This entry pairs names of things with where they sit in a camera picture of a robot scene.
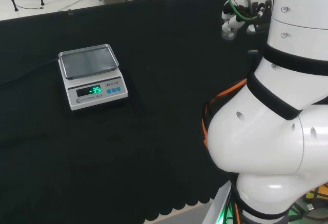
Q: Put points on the small clear glass beaker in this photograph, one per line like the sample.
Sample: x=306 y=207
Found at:
x=228 y=36

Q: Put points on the aluminium base plate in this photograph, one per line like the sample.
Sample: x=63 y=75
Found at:
x=215 y=208

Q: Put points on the black cloth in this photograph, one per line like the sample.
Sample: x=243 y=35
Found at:
x=153 y=137

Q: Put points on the white electronic balance steel pan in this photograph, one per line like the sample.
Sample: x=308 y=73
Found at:
x=97 y=98

